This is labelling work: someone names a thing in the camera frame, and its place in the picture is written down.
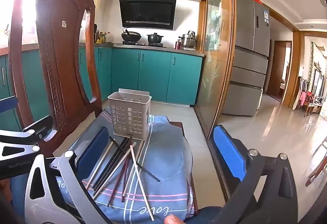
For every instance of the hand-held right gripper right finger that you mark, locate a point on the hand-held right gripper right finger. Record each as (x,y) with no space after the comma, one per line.
(226,152)

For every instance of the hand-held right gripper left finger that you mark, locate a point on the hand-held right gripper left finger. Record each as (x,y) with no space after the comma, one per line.
(93,155)

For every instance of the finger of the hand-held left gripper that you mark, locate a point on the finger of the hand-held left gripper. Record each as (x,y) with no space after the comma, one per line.
(7,107)
(38,124)

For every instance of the cream chopstick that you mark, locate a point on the cream chopstick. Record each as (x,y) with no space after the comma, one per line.
(127,188)
(142,183)
(98,167)
(112,175)

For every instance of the black chopstick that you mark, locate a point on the black chopstick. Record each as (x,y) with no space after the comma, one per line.
(113,165)
(147,170)
(109,164)

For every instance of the brown chopstick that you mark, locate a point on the brown chopstick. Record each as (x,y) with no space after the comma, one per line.
(122,183)
(114,188)

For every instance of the white plastic utensil holder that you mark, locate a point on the white plastic utensil holder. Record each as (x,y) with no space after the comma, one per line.
(127,116)

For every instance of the person's right hand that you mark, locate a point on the person's right hand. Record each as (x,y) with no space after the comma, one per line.
(173,220)

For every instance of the blue striped cloth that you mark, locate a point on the blue striped cloth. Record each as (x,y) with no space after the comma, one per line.
(166,157)

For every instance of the carved wooden chair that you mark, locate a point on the carved wooden chair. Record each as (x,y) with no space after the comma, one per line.
(58,60)

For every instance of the blue jeans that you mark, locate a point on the blue jeans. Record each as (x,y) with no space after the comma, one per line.
(204,216)

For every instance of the silver refrigerator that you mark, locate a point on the silver refrigerator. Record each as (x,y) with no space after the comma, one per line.
(247,73)

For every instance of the wood framed glass sliding door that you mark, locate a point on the wood framed glass sliding door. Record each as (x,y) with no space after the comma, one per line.
(217,60)

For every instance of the brown wooden door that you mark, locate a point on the brown wooden door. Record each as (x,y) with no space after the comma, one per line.
(274,73)

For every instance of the plain wooden chair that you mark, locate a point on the plain wooden chair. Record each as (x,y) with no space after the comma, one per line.
(319,162)

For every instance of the wooden chairs with garments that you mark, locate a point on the wooden chairs with garments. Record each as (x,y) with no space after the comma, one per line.
(311,104)

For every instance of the teal base cabinets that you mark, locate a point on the teal base cabinets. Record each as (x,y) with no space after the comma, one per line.
(153,75)

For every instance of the cluster of condiment bottles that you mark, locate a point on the cluster of condiment bottles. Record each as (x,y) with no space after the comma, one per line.
(103,38)

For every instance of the red bottle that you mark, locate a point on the red bottle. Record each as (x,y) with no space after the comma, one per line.
(177,45)

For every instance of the stainless steel pot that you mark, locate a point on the stainless steel pot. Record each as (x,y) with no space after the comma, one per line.
(189,40)

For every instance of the gas stove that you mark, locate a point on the gas stove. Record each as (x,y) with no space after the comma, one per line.
(138,45)

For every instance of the green garland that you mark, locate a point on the green garland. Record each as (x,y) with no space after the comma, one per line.
(311,65)

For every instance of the black wok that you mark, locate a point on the black wok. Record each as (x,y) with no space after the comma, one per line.
(131,36)

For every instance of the black lidded pot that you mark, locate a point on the black lidded pot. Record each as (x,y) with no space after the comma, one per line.
(154,38)

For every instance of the black range hood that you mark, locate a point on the black range hood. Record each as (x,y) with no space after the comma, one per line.
(148,12)

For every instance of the white wall hook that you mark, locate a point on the white wall hook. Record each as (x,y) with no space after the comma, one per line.
(63,24)

